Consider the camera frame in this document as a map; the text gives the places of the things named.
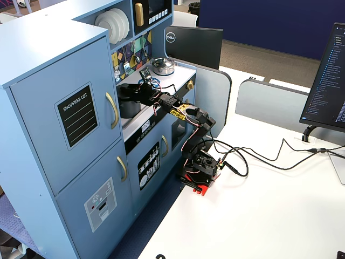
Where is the white toy plate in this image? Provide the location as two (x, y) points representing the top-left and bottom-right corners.
(104, 9), (125, 43)
(109, 8), (130, 41)
(94, 12), (117, 45)

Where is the silver monitor foot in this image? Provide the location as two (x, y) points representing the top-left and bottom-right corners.
(327, 150), (345, 186)

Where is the black power cable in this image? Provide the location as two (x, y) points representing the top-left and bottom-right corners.
(204, 138), (345, 171)

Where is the black usb cable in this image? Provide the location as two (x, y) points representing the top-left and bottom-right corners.
(212, 140), (249, 178)

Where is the black shopping list decal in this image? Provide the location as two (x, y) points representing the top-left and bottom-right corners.
(57, 85), (99, 148)

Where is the gray rounded desk divider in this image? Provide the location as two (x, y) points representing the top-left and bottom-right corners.
(194, 65), (233, 133)

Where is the black trash bin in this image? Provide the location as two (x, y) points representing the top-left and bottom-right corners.
(188, 2), (201, 16)

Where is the black pot lid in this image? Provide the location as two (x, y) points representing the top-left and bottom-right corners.
(116, 83), (141, 104)

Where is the silver hanging ladle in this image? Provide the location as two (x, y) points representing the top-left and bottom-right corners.
(131, 40), (141, 65)

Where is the black toy microwave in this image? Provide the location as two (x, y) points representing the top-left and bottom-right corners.
(133, 0), (174, 35)

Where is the red robot base plate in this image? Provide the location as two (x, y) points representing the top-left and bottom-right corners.
(177, 171), (222, 197)

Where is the gold microwave handle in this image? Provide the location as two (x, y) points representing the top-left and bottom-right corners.
(134, 2), (144, 27)

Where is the black Dell monitor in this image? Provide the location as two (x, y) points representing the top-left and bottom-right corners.
(164, 25), (224, 71)

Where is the dark gray recipient pot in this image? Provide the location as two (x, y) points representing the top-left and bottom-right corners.
(118, 99), (142, 119)

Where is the lit code screen monitor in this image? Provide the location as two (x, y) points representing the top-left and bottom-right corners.
(299, 22), (345, 133)

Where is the silver pot with lid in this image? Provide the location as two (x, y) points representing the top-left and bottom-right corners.
(149, 57), (176, 76)

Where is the silver hanging spatula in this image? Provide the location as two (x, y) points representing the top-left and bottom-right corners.
(122, 45), (132, 76)

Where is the blue toy kitchen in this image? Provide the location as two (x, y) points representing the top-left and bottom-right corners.
(0, 0), (232, 259)

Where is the gray low desk divider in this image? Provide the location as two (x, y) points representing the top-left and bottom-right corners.
(234, 78), (311, 133)

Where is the gray ice dispenser decal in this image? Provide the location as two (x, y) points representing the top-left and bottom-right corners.
(84, 176), (118, 233)

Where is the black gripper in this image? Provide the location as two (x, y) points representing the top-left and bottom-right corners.
(124, 80), (164, 106)

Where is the gold freezer door handle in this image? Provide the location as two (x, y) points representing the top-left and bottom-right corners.
(116, 155), (128, 183)

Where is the gold fridge door handle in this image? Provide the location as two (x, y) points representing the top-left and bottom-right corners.
(105, 91), (120, 130)

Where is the white chair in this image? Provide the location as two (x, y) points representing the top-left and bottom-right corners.
(173, 10), (199, 28)

